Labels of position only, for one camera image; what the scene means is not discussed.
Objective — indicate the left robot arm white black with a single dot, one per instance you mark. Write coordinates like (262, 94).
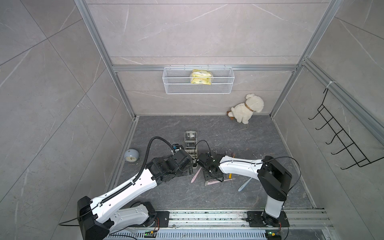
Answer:
(98, 216)

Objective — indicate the yellow wipes packet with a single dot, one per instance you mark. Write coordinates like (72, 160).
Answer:
(201, 77)

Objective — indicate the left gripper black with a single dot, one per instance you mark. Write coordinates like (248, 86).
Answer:
(188, 169)

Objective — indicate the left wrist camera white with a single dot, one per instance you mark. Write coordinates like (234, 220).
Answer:
(177, 147)

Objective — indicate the white wire mesh basket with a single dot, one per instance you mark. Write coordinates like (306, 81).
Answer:
(179, 81)

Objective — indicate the cream toothbrush holder organizer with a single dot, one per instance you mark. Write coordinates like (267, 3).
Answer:
(191, 143)

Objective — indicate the black wire hook rack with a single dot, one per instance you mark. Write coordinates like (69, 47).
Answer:
(358, 157)

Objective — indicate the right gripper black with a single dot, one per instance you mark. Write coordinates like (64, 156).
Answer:
(206, 177)

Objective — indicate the pink toothbrush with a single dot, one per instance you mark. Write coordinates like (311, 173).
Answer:
(196, 175)
(217, 182)

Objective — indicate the white plush dog toy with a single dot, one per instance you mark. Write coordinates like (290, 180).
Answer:
(243, 112)

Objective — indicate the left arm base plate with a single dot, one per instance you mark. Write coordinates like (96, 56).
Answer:
(161, 220)

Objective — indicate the aluminium mounting rail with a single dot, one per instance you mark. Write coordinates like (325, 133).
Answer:
(236, 219)

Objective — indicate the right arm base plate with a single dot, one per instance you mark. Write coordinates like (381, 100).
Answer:
(262, 219)

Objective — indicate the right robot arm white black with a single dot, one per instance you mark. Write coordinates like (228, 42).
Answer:
(274, 178)

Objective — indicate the pale blue toothbrush lower right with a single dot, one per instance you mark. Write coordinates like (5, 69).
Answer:
(244, 185)

